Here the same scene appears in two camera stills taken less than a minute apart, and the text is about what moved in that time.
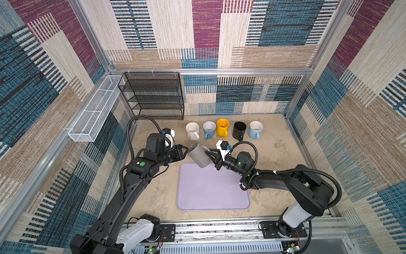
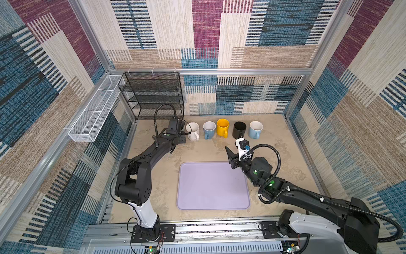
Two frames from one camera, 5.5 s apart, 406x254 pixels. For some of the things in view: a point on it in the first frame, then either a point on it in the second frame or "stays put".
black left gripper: x=178 y=150 → x=184 y=137
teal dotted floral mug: x=209 y=127 stays put
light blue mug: x=255 y=128 stays put
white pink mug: x=192 y=129 stays put
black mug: x=239 y=130 stays put
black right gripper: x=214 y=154 → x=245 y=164
